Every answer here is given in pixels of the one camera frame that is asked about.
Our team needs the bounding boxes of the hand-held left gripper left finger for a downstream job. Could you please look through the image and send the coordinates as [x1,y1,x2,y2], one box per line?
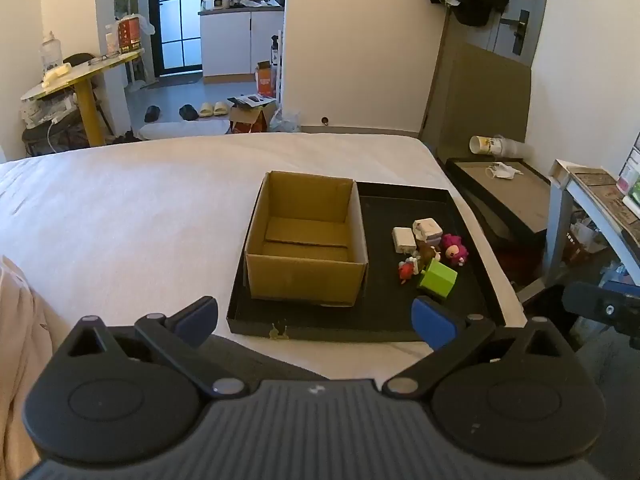
[52,296,251,402]

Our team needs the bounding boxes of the black low side table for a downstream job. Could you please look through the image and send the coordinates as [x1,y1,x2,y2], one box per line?
[444,157,557,247]

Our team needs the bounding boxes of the red box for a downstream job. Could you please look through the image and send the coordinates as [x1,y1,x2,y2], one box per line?
[117,17,141,56]

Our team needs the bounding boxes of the green cube toy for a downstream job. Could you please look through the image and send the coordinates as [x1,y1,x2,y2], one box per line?
[417,258,459,302]

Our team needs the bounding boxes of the black shallow tray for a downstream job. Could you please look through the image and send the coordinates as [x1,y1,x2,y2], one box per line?
[226,180,507,343]

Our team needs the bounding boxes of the white grey cube toy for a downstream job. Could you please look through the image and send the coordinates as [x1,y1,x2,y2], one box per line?
[412,217,445,249]

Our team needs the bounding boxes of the orange carton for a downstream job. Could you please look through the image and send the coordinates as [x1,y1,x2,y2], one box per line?
[254,61,277,97]

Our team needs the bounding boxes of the white face mask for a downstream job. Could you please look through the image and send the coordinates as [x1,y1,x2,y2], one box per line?
[485,161,524,181]

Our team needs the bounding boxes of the black door handle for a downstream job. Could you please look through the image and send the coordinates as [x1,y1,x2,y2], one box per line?
[499,9,531,55]

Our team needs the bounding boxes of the round yellow table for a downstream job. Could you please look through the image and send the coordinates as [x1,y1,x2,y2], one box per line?
[20,48,146,149]

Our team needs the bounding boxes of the clear plastic bag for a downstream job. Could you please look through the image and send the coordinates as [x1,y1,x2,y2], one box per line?
[269,109,302,134]

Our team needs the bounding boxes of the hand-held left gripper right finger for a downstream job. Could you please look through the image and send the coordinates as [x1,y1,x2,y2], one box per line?
[382,296,577,402]

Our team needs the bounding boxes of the clear water bottle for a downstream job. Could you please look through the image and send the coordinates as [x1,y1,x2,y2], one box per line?
[39,30,64,74]

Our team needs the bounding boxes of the large cardboard sheet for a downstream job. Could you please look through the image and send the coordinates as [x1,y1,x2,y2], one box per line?
[418,42,533,162]

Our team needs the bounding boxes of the stack of paper cups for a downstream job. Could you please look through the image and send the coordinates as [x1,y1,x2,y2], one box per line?
[468,134,537,160]

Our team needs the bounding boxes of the beige trousers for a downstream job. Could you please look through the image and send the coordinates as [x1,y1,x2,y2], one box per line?
[0,255,57,480]

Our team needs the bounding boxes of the white kitchen cabinet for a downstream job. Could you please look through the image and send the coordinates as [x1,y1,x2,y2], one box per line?
[198,6,285,79]

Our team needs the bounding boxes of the black framed glass door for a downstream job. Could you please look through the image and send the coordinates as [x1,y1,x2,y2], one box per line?
[149,0,204,75]

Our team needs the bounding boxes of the pink toy figure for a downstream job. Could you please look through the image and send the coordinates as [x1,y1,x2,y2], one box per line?
[440,232,470,267]

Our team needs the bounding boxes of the cardboard box with papers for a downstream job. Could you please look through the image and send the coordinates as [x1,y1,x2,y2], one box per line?
[227,93,279,134]

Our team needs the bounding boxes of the brown toy figure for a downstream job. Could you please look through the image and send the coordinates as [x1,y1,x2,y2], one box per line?
[417,244,444,267]

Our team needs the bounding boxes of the grey side table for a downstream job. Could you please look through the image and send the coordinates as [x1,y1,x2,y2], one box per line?
[546,158,640,288]

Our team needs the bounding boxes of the white charger block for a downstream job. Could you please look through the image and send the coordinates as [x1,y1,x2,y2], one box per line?
[392,226,419,255]

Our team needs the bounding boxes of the small red toy figure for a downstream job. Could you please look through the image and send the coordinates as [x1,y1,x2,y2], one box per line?
[398,256,422,285]

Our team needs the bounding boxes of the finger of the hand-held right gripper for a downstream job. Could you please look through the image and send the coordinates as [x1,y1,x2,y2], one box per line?
[561,281,640,350]

